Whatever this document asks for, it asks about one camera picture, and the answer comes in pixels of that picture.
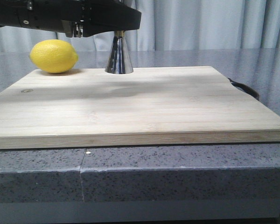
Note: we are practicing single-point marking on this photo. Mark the steel double jigger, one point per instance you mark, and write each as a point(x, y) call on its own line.
point(119, 61)

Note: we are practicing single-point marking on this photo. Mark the light wooden cutting board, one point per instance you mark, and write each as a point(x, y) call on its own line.
point(151, 106)

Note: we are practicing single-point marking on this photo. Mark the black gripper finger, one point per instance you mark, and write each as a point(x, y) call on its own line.
point(109, 15)

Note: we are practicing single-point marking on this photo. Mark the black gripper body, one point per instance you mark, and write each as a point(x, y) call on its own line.
point(60, 16)

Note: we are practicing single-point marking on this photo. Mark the yellow lemon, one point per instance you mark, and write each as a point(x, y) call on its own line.
point(53, 56)

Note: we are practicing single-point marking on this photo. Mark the grey curtain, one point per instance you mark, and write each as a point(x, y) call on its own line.
point(176, 25)

